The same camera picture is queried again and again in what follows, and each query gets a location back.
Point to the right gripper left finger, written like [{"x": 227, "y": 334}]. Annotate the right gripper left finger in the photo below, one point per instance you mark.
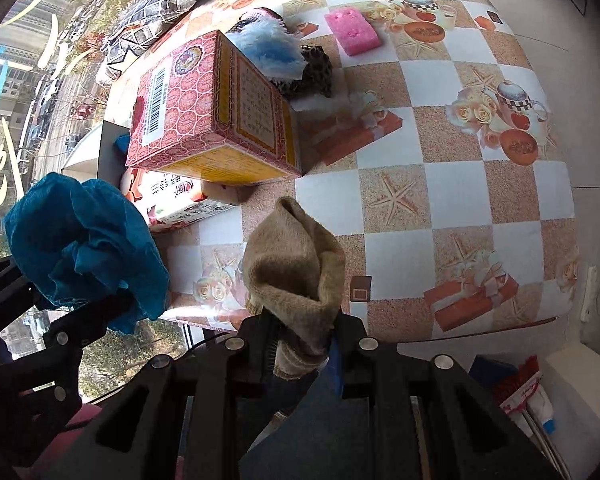
[{"x": 189, "y": 418}]

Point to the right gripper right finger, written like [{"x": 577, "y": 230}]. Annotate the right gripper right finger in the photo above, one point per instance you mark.
[{"x": 424, "y": 419}]

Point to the beige fuzzy sock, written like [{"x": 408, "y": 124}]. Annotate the beige fuzzy sock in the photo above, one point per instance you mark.
[{"x": 295, "y": 268}]

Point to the leopard print scrunchie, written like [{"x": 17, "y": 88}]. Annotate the leopard print scrunchie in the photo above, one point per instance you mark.
[{"x": 316, "y": 76}]

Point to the light blue fluffy cloth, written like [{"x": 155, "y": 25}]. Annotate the light blue fluffy cloth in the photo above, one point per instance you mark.
[{"x": 271, "y": 48}]

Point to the pink sponge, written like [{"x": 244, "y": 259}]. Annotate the pink sponge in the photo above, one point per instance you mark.
[{"x": 354, "y": 34}]

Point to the purple striped knit hat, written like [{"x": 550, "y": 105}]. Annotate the purple striped knit hat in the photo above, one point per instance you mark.
[{"x": 257, "y": 15}]

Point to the person's jeans leg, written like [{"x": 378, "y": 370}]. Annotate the person's jeans leg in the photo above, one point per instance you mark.
[{"x": 324, "y": 438}]

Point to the white peach drink carton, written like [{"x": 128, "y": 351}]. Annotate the white peach drink carton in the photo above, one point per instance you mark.
[{"x": 169, "y": 201}]

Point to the white open storage box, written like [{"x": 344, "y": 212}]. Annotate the white open storage box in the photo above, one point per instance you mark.
[{"x": 96, "y": 156}]

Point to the dark blue plastic bag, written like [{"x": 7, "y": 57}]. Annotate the dark blue plastic bag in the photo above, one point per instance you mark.
[{"x": 122, "y": 143}]

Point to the checkered tablecloth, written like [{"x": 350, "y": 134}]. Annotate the checkered tablecloth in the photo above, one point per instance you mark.
[{"x": 434, "y": 163}]

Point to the red patterned tissue box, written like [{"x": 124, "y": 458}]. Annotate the red patterned tissue box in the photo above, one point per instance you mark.
[{"x": 205, "y": 111}]

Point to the grey plaid pillow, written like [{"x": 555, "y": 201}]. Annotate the grey plaid pillow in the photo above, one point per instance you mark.
[{"x": 139, "y": 28}]

